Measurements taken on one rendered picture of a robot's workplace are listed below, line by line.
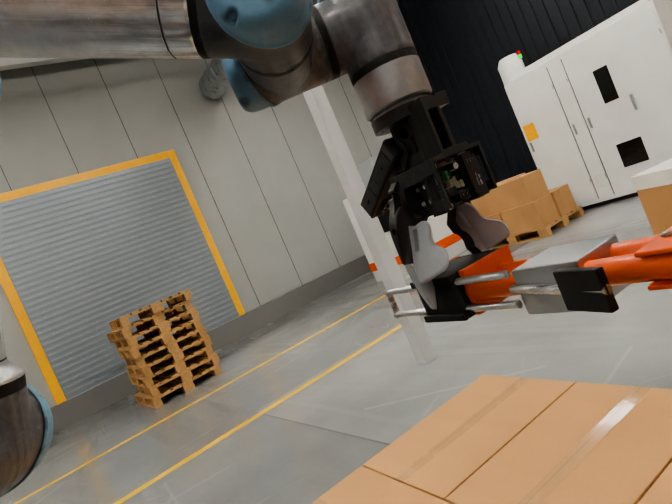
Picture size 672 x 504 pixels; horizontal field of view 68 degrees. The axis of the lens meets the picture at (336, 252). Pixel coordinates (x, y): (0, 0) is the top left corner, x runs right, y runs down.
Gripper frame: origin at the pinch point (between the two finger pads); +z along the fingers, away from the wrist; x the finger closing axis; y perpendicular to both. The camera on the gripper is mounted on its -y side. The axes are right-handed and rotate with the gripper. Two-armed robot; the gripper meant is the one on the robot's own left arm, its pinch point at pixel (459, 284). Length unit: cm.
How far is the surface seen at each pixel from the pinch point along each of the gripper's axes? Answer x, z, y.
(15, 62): 51, -476, -886
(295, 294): 379, 85, -951
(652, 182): 141, 16, -53
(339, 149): 181, -67, -282
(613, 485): 43, 61, -29
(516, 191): 537, 39, -443
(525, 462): 42, 61, -52
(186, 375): 69, 96, -683
